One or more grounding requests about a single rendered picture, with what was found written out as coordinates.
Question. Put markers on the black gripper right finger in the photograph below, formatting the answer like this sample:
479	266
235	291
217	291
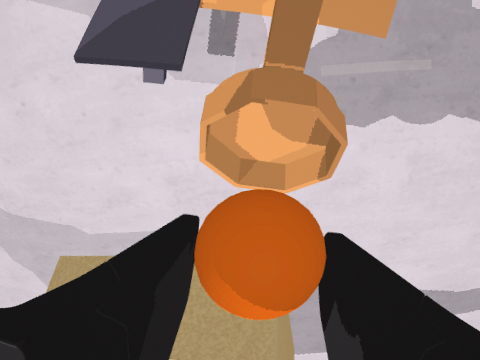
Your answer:
371	313

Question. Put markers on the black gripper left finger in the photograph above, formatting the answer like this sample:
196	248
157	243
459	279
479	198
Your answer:
128	308

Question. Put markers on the orange ball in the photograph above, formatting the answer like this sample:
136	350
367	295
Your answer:
260	254

